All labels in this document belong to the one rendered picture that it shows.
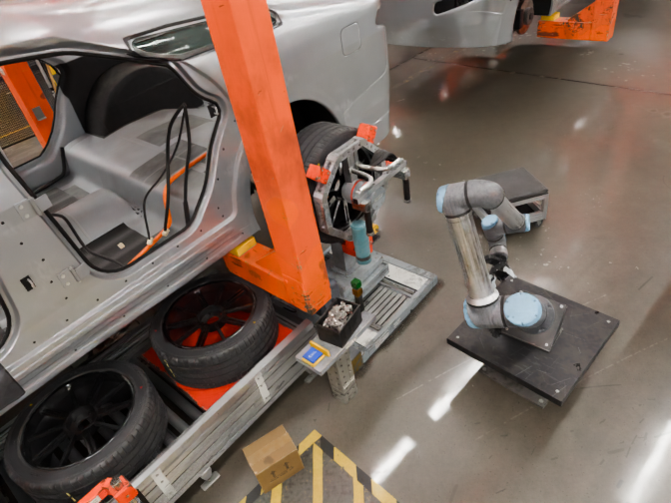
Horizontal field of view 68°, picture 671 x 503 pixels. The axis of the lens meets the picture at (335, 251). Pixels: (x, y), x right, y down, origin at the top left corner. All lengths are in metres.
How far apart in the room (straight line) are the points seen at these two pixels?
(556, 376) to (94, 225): 2.55
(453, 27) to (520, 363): 3.18
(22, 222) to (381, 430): 1.85
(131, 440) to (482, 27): 4.11
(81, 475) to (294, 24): 2.27
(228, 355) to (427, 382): 1.08
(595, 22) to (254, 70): 4.31
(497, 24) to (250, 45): 3.35
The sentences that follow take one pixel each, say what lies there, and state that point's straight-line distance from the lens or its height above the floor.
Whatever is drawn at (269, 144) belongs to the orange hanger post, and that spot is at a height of 1.47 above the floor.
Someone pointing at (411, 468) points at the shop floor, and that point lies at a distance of 2.59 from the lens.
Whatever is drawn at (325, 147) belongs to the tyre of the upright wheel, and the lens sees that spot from 2.59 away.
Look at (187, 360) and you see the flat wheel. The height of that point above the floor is 0.50.
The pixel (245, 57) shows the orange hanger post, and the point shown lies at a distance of 1.87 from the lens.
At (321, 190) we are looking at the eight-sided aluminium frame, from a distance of 2.58.
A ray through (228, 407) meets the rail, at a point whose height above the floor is 0.35.
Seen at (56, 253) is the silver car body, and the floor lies 1.24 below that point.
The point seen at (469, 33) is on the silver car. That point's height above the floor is 0.91.
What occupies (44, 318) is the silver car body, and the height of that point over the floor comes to 1.01.
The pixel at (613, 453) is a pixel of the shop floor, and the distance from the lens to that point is 2.74.
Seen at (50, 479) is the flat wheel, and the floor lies 0.51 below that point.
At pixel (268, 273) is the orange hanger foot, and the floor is 0.68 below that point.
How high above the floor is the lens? 2.29
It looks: 38 degrees down
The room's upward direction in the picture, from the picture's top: 11 degrees counter-clockwise
